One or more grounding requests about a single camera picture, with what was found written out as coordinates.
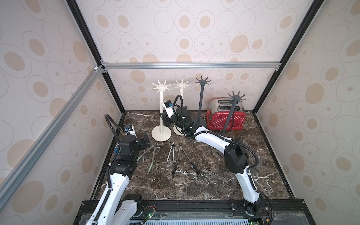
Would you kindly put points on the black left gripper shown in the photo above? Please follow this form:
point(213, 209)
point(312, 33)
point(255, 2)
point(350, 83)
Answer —
point(144, 144)

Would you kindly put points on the dark grey rack back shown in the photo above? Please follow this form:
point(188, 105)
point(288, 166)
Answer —
point(202, 82)

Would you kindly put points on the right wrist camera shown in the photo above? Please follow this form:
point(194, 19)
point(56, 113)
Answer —
point(168, 106)

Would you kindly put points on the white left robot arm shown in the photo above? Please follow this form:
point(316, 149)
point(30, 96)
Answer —
point(119, 173)

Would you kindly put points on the red polka dot toaster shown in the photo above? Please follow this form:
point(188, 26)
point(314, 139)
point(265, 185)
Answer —
point(218, 111)

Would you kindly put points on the slim steel tongs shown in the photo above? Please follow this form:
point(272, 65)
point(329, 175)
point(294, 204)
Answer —
point(161, 167)

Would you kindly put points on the horizontal aluminium frame bar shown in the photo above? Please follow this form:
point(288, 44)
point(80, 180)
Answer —
point(195, 65)

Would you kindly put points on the diagonal aluminium frame bar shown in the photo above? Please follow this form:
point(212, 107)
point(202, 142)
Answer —
point(22, 169)

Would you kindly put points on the cream utensil rack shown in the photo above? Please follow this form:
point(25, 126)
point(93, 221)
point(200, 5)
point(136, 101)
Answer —
point(161, 133)
point(181, 85)

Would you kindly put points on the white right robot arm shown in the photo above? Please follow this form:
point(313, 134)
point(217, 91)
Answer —
point(239, 158)

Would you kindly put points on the white handled steel tongs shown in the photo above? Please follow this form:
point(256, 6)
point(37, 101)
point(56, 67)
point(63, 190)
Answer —
point(171, 151)

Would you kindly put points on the dark grey rack near toaster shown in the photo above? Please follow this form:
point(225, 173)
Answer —
point(236, 98)

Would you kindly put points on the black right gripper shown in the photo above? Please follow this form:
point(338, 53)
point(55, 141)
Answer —
point(174, 116)

